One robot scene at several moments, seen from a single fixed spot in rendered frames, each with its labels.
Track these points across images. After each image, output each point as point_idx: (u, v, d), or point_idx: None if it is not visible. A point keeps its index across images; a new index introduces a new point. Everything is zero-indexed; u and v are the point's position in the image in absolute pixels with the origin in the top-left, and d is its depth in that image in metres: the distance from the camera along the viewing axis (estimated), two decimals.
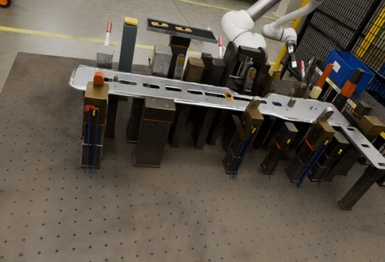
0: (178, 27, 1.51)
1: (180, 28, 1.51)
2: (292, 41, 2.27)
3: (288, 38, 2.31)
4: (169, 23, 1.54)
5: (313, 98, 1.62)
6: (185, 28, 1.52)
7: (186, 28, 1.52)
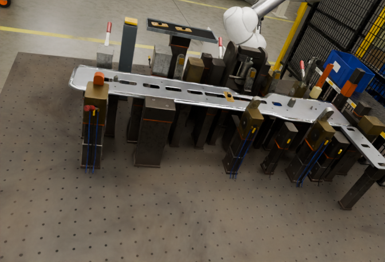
0: (178, 27, 1.51)
1: (180, 28, 1.51)
2: None
3: None
4: (169, 23, 1.54)
5: (313, 98, 1.62)
6: (185, 28, 1.52)
7: (186, 28, 1.52)
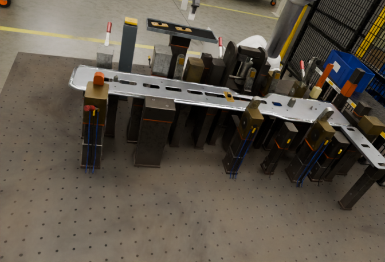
0: (178, 27, 1.51)
1: (180, 28, 1.51)
2: None
3: None
4: (169, 23, 1.54)
5: (313, 98, 1.62)
6: (185, 28, 1.52)
7: (186, 28, 1.52)
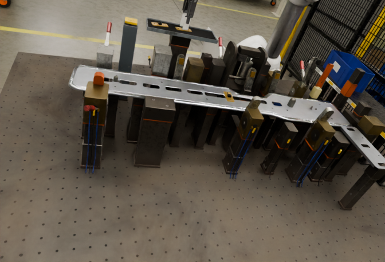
0: (178, 27, 1.51)
1: (180, 28, 1.51)
2: None
3: None
4: (169, 23, 1.54)
5: (313, 98, 1.62)
6: None
7: None
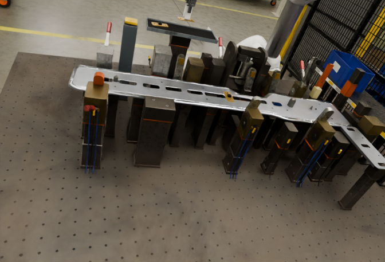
0: (180, 18, 1.48)
1: (183, 18, 1.48)
2: None
3: None
4: (169, 23, 1.54)
5: (313, 98, 1.62)
6: (188, 19, 1.49)
7: None
